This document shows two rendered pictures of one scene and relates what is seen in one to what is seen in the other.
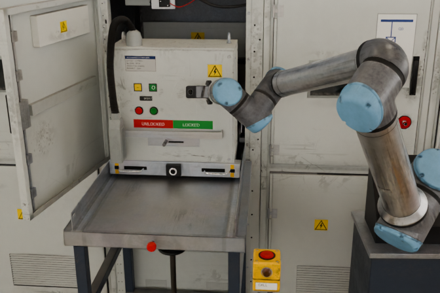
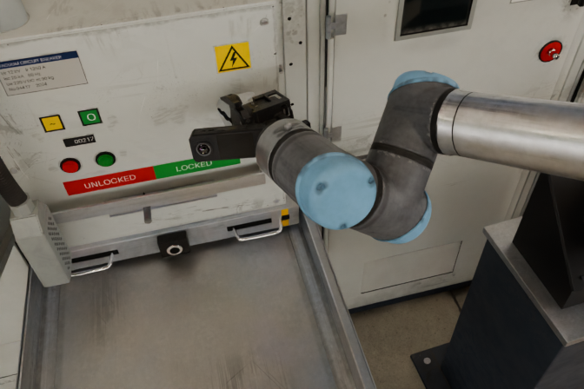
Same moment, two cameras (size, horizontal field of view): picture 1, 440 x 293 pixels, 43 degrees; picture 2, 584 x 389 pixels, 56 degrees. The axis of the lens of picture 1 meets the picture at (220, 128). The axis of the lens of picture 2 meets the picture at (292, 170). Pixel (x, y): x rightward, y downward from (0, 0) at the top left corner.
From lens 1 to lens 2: 1.35 m
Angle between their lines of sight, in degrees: 30
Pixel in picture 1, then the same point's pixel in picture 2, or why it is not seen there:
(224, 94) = (337, 208)
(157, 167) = (139, 245)
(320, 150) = not seen: hidden behind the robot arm
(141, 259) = not seen: hidden behind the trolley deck
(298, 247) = (367, 244)
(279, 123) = (341, 94)
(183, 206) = (229, 346)
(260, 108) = (411, 200)
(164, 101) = (126, 137)
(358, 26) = not seen: outside the picture
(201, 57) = (195, 33)
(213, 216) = (300, 365)
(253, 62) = not seen: outside the picture
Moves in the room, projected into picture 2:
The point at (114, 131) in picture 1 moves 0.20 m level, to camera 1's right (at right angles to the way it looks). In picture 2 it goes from (32, 240) to (153, 208)
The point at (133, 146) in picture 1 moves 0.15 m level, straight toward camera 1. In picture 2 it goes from (77, 225) to (97, 282)
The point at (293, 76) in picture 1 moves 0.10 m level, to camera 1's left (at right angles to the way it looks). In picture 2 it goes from (530, 148) to (452, 169)
